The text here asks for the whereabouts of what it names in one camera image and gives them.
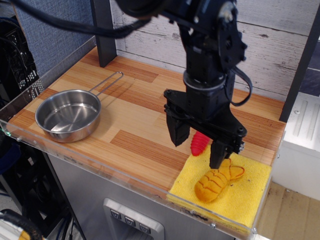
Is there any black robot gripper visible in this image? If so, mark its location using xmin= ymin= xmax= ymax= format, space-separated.
xmin=163 ymin=72 xmax=248 ymax=169

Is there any orange plush bread toy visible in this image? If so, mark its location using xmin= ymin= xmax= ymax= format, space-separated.
xmin=194 ymin=159 xmax=245 ymax=203

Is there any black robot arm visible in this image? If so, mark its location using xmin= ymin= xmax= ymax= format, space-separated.
xmin=117 ymin=0 xmax=252 ymax=169

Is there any yellow cloth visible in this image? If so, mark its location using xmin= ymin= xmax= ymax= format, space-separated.
xmin=167 ymin=146 xmax=272 ymax=236

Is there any white ridged appliance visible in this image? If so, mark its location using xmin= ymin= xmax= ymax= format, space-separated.
xmin=271 ymin=93 xmax=320 ymax=200

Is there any silver dispenser panel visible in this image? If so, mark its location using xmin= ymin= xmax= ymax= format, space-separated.
xmin=103 ymin=197 xmax=165 ymax=240

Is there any stainless steel pan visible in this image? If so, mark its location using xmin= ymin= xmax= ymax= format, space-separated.
xmin=35 ymin=71 xmax=124 ymax=143

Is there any clear acrylic table guard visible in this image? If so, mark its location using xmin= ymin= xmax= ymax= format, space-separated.
xmin=0 ymin=36 xmax=286 ymax=240

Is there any orange object bottom left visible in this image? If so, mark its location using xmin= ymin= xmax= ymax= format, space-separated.
xmin=18 ymin=230 xmax=32 ymax=240

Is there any red handled metal fork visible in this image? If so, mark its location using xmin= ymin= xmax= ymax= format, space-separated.
xmin=190 ymin=131 xmax=210 ymax=156

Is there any black cable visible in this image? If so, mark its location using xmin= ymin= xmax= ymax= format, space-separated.
xmin=9 ymin=0 xmax=253 ymax=107

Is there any dark vertical post right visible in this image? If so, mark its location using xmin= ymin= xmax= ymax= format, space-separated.
xmin=279 ymin=6 xmax=320 ymax=123

